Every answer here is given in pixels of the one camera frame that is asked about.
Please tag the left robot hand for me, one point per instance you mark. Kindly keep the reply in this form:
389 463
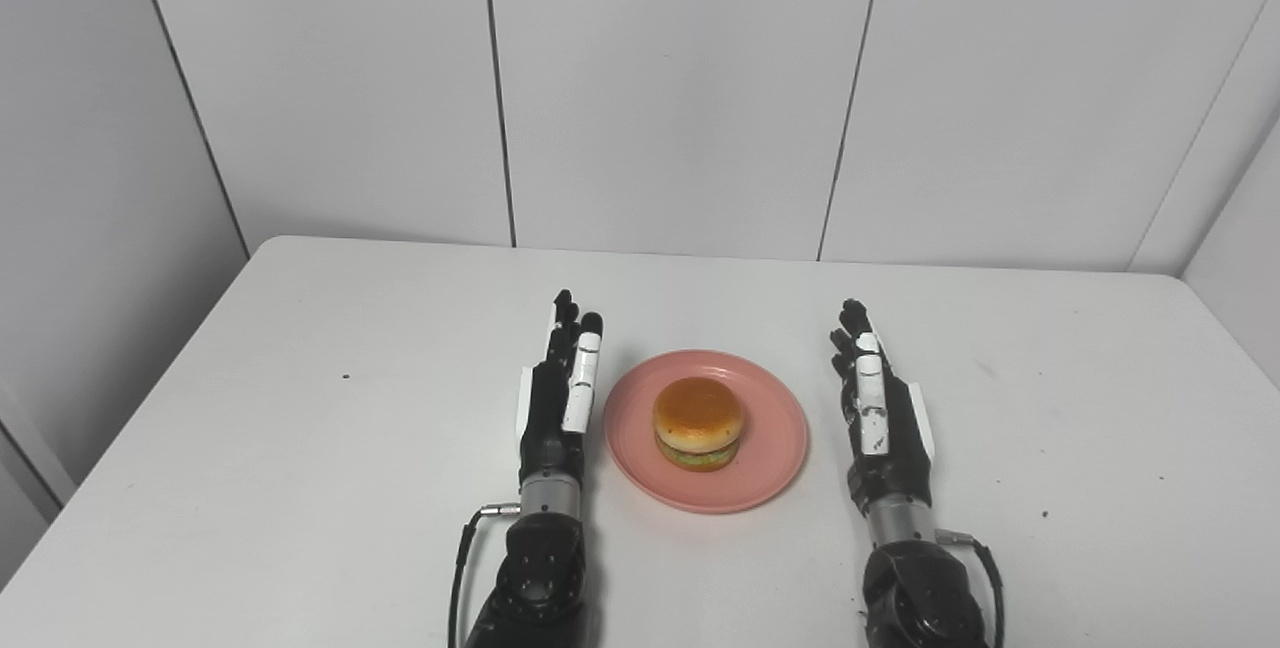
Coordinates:
555 408

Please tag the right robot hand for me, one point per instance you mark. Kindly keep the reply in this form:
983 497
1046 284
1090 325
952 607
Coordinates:
880 418

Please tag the pink plate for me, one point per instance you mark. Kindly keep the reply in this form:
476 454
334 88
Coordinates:
765 458

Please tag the toy hamburger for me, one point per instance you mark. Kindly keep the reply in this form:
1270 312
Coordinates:
698 424

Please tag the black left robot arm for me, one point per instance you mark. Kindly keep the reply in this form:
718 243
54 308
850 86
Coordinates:
535 568

